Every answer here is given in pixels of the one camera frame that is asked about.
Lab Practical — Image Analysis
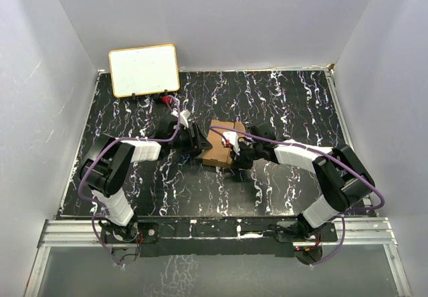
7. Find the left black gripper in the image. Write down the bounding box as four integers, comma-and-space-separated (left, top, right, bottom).
169, 124, 211, 155

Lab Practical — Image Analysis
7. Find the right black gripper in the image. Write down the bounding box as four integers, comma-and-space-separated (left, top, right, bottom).
230, 140, 263, 170

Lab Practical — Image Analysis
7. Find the brown cardboard box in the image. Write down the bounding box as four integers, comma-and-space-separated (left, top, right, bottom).
203, 120, 245, 168

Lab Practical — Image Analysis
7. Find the red black stamp toy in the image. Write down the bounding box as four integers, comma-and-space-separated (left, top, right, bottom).
154, 90, 171, 105

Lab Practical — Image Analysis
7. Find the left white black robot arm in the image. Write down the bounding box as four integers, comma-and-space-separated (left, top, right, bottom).
78, 114, 213, 243

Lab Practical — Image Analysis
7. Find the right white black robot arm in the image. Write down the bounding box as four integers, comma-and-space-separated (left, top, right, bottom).
222, 124, 375, 241

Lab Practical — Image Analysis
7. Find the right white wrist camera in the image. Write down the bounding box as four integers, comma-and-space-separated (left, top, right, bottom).
221, 131, 240, 155

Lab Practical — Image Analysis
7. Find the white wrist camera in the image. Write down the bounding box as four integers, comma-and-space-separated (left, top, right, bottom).
172, 109, 191, 128
221, 131, 240, 155

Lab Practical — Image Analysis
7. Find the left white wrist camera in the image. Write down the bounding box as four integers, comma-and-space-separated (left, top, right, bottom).
172, 109, 191, 128

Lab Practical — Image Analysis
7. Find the white board orange frame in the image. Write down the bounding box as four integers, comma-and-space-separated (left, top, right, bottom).
108, 44, 180, 98

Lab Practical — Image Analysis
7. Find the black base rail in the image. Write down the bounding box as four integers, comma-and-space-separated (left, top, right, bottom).
91, 217, 338, 261

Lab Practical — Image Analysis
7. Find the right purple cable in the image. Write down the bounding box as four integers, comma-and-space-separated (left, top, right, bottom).
209, 126, 385, 266

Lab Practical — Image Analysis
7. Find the aluminium frame rail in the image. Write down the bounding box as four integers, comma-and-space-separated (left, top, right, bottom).
25, 217, 412, 296

